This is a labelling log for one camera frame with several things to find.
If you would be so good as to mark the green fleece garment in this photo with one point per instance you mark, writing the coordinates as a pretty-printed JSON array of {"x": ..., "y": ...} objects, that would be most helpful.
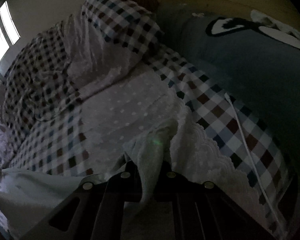
[{"x": 27, "y": 197}]

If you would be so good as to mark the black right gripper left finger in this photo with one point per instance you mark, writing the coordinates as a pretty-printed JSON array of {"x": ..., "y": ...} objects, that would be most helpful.
[{"x": 94, "y": 210}]

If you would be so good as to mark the bright window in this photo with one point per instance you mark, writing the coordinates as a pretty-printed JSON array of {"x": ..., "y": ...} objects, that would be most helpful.
[{"x": 9, "y": 33}]

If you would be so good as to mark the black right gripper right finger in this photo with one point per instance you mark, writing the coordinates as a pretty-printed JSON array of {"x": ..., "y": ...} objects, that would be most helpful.
[{"x": 204, "y": 211}]

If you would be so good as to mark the teal cartoon pillow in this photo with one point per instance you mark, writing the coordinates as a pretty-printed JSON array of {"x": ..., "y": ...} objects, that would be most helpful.
[{"x": 247, "y": 60}]

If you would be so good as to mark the checkered crumpled quilt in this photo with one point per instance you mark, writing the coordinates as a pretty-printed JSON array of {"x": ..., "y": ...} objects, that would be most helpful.
[{"x": 43, "y": 124}]

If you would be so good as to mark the checkered bed sheet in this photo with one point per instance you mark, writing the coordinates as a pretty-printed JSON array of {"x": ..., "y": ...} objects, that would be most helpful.
[{"x": 218, "y": 139}]

